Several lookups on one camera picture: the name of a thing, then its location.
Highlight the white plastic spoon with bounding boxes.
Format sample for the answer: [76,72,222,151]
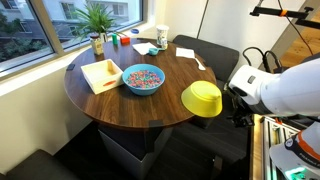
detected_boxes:
[194,57,207,72]

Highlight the white plant pot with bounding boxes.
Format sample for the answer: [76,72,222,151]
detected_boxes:
[99,31,110,43]

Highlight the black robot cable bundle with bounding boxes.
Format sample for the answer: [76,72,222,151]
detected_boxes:
[242,46,285,73]

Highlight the colourful cereal pieces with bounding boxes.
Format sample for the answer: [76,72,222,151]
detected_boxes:
[126,69,163,90]

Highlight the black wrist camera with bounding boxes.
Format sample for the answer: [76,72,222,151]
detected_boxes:
[232,112,255,129]

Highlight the white wooden box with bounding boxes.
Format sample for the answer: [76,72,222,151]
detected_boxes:
[80,58,125,96]

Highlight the dark grey sofa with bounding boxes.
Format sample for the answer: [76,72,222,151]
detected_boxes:
[166,34,252,171]

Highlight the teal measuring scoop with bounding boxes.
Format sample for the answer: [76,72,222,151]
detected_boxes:
[148,47,166,56]

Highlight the blue bowl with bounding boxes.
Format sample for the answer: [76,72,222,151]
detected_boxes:
[121,63,166,97]

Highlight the orange rectangular block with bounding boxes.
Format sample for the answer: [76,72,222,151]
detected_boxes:
[119,35,131,45]

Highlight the printed paper cup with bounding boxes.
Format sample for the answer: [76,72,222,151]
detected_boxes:
[155,24,170,47]

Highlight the black boom orange band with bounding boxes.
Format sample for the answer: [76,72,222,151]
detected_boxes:
[249,5,320,30]

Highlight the green leafy plant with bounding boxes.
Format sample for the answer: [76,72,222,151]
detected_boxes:
[71,0,116,43]

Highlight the grey box table base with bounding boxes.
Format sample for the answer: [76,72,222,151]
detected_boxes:
[97,123,174,180]

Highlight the glass jar yellow label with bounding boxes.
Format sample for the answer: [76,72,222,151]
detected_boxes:
[89,33,105,56]

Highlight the aluminium frame robot cart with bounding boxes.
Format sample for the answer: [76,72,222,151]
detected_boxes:
[249,114,320,180]

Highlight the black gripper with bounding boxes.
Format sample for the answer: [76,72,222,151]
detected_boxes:
[222,82,242,116]

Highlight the window with grey frame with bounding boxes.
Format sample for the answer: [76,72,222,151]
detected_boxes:
[0,0,145,73]

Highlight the yellow plastic bowl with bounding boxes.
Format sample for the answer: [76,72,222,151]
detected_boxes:
[180,80,223,118]

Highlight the white paper napkin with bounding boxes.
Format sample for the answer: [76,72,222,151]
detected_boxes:
[132,41,158,56]
[175,47,196,60]

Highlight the dark grey ottoman seat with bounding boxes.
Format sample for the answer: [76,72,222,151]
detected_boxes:
[4,148,79,180]

